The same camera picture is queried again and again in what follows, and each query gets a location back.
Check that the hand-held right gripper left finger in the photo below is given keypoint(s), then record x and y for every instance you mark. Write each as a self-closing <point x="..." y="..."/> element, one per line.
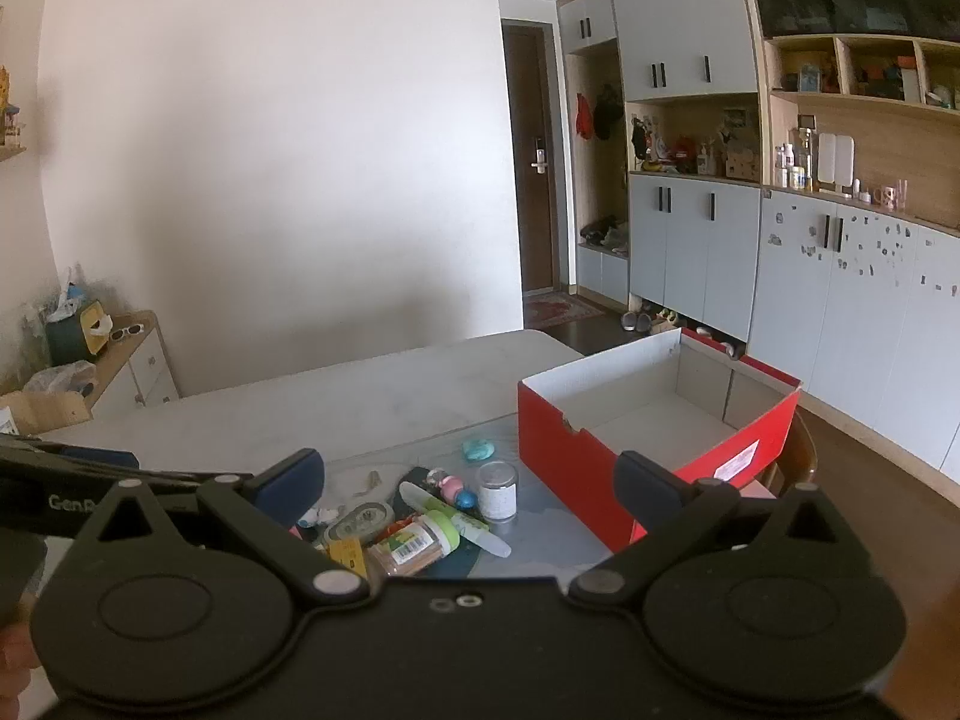
<point x="289" y="486"/>

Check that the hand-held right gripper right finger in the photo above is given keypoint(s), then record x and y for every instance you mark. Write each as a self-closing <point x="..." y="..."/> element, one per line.
<point x="643" y="486"/>

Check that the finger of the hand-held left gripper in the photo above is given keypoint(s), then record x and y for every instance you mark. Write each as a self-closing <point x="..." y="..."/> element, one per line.
<point x="105" y="459"/>

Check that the small white toy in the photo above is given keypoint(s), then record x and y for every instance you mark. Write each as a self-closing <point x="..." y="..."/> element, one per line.
<point x="322" y="517"/>

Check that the red cardboard box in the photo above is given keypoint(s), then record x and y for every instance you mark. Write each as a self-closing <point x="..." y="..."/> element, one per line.
<point x="570" y="465"/>

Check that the green oval case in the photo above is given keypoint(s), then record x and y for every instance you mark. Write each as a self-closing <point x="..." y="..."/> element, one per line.
<point x="364" y="519"/>

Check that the small yellow box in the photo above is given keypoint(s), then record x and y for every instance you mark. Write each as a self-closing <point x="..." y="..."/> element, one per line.
<point x="346" y="555"/>

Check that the clear bottle with green cap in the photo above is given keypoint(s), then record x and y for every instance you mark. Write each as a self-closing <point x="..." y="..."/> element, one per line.
<point x="409" y="547"/>

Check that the white jar with metal lid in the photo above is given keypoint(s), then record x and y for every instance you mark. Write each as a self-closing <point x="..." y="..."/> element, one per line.
<point x="499" y="499"/>

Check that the small pink toy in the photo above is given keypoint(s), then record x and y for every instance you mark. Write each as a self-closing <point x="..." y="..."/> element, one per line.
<point x="450" y="487"/>

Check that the white and green tube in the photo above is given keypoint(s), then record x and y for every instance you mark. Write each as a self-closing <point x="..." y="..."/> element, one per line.
<point x="487" y="540"/>

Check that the small teal plastic item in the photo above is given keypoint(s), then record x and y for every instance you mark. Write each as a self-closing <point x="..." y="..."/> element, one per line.
<point x="478" y="450"/>

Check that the beige cardboard box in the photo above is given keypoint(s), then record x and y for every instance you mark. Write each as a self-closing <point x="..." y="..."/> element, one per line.
<point x="45" y="411"/>

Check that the clear plastic bag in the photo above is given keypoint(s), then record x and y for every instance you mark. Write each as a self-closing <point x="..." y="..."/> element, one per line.
<point x="60" y="379"/>

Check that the wooden side cabinet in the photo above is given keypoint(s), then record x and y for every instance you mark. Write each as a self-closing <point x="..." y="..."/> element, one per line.
<point x="142" y="375"/>

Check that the light blue printed table mat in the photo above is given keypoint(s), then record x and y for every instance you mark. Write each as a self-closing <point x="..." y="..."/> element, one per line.
<point x="547" y="532"/>

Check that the teal and yellow tissue box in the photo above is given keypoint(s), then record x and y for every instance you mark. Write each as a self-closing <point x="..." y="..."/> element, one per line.
<point x="75" y="334"/>

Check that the white sunglasses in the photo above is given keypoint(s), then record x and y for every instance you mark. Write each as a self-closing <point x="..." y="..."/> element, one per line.
<point x="126" y="331"/>

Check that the brown wooden chair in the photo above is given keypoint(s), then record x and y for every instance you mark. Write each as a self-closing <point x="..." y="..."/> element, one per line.
<point x="799" y="457"/>

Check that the pair of grey slippers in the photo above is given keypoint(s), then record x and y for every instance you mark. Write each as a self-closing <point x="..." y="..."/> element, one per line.
<point x="637" y="321"/>

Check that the pair of beige shoes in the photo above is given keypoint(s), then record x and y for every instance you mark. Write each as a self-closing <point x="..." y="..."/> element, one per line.
<point x="664" y="321"/>

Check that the small blue ball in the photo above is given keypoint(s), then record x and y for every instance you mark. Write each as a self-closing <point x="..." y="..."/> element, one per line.
<point x="467" y="500"/>

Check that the red patterned rug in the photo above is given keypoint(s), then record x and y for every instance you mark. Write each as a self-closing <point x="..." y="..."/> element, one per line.
<point x="562" y="309"/>

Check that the shoes on bench shelf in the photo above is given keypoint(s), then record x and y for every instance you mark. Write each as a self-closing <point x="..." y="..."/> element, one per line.
<point x="604" y="234"/>

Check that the white cabinet with stickers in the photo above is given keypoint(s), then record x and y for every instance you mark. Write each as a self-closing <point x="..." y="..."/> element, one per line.
<point x="862" y="300"/>

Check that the wooden box with holes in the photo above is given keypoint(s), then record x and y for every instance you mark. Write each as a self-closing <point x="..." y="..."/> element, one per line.
<point x="740" y="163"/>

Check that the silver door lock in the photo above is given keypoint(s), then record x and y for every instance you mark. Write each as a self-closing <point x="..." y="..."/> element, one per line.
<point x="540" y="154"/>

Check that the red hanging garment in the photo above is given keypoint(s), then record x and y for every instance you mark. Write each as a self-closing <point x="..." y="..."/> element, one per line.
<point x="583" y="116"/>

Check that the dark hanging garment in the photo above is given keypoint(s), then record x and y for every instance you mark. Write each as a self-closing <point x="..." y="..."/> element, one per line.
<point x="606" y="112"/>

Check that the pink mug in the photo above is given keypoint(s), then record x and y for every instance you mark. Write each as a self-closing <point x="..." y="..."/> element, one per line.
<point x="889" y="196"/>

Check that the white rounded device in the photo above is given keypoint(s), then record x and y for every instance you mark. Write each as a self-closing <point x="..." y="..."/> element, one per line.
<point x="836" y="157"/>

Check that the dark brown door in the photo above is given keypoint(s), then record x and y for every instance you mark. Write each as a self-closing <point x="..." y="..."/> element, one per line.
<point x="529" y="90"/>

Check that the tall white wardrobe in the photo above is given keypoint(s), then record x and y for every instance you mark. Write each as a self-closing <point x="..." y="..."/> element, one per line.
<point x="675" y="15"/>

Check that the wall shelf with figurines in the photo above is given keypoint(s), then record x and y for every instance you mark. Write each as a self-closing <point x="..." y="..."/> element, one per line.
<point x="11" y="150"/>

